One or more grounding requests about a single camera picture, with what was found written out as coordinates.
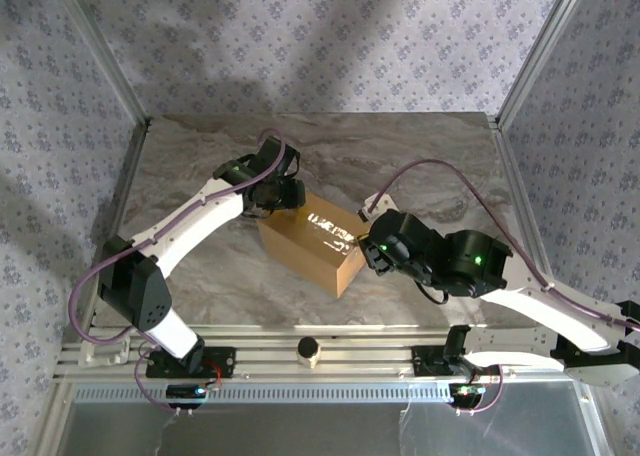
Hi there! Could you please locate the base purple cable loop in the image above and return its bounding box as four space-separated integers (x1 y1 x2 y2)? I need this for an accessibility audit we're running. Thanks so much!
133 350 211 417
452 363 507 417

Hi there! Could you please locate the right aluminium side rail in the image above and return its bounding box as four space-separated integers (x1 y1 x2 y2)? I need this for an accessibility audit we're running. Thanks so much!
492 115 601 377

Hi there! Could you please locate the shiny metal sheet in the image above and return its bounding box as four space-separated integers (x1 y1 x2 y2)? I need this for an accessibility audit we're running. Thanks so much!
47 378 619 456

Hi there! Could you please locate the slotted grey cable duct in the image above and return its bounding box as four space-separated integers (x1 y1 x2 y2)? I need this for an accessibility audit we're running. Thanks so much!
74 381 457 402

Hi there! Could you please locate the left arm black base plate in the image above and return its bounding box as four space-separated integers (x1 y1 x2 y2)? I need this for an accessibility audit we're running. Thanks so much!
144 345 237 380

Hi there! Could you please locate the white plastic bracket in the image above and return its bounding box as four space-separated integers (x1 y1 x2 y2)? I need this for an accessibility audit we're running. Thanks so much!
79 336 132 368

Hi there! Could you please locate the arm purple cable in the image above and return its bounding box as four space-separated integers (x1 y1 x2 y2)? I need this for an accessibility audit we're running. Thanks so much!
372 159 640 333
67 128 289 346

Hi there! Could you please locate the aluminium frame post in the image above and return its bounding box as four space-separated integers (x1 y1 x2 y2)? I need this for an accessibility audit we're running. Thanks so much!
54 0 154 130
497 0 594 130

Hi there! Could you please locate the small circuit board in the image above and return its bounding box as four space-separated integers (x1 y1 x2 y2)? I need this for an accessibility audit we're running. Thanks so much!
448 381 487 407
165 381 221 402

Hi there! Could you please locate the left small circuit board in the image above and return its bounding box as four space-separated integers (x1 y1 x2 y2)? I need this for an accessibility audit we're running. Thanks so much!
165 381 221 402

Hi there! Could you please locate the right aluminium frame post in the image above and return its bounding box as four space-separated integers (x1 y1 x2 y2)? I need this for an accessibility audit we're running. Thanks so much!
497 0 594 130

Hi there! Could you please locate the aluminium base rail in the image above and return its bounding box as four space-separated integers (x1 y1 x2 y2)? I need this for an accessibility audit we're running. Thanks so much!
53 325 600 381

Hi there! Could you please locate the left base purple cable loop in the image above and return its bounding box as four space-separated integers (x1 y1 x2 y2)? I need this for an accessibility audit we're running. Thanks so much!
133 350 211 417

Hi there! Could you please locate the right small circuit board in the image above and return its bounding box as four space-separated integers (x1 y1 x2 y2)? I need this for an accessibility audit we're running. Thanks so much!
448 381 487 407

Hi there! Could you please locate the black knob on white base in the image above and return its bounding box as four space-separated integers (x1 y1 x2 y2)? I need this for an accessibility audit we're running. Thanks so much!
295 336 321 370

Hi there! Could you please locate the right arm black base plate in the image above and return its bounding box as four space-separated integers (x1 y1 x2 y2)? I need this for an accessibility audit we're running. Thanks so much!
412 344 504 377

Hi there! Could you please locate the brown cardboard express box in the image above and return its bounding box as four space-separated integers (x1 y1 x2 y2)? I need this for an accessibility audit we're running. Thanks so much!
257 190 369 300

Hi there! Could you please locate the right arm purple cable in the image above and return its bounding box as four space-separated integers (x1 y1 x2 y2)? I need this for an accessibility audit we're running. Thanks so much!
372 159 640 333

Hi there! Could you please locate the left aluminium frame post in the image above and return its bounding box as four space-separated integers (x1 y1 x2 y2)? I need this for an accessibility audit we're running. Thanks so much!
54 0 154 130

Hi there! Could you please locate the left aluminium side rail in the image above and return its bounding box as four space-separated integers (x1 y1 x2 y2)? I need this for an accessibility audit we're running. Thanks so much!
52 118 154 362

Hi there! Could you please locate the aluminium side rail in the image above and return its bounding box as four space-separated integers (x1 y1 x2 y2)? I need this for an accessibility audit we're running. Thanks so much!
492 115 601 377
52 118 154 362

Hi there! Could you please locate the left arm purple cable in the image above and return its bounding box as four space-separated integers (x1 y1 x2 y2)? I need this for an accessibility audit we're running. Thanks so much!
67 128 289 346

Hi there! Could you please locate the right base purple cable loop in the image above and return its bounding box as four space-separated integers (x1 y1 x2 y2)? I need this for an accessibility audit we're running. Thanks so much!
452 363 507 417

